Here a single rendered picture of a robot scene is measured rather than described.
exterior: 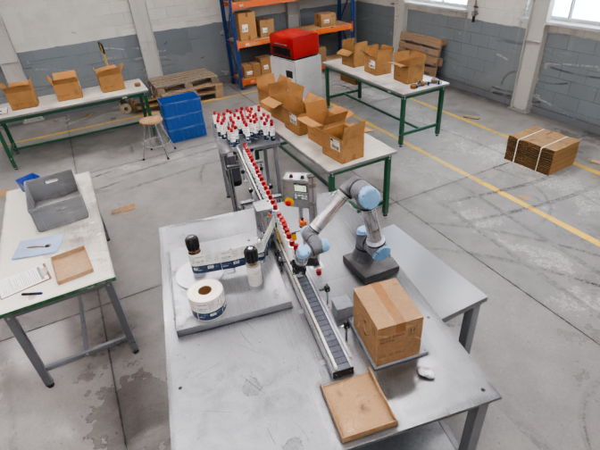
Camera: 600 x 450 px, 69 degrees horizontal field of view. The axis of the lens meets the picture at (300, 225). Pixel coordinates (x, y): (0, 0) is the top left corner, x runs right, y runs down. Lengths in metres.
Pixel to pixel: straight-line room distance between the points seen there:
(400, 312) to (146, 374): 2.12
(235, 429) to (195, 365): 0.44
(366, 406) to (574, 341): 2.14
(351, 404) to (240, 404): 0.52
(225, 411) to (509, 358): 2.19
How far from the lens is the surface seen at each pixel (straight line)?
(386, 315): 2.19
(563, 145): 6.24
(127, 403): 3.55
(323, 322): 2.48
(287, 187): 2.61
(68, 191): 4.59
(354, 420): 2.18
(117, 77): 7.66
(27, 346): 3.62
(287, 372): 2.34
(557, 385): 3.63
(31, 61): 9.73
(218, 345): 2.53
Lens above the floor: 2.68
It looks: 34 degrees down
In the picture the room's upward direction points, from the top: 5 degrees counter-clockwise
